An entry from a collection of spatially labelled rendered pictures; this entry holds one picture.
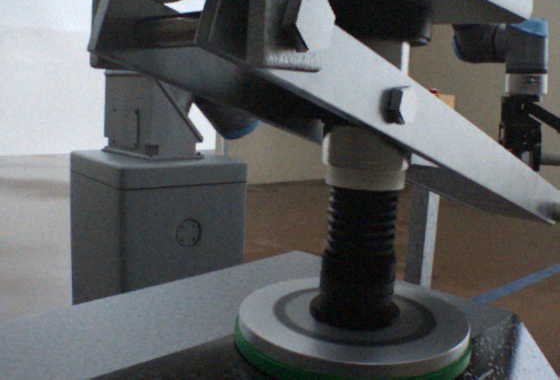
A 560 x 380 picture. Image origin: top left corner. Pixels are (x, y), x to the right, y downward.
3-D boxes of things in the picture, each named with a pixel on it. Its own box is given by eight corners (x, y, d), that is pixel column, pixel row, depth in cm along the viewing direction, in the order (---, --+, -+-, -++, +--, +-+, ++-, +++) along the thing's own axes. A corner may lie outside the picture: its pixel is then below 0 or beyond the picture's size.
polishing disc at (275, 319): (339, 275, 68) (340, 265, 68) (506, 328, 53) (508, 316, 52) (192, 315, 53) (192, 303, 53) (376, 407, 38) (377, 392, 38)
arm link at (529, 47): (518, 18, 123) (557, 16, 115) (517, 73, 125) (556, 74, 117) (494, 15, 118) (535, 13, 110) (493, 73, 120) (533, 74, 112)
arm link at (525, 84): (541, 74, 122) (553, 74, 113) (540, 95, 123) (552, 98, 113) (502, 73, 124) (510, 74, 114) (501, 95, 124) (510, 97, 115)
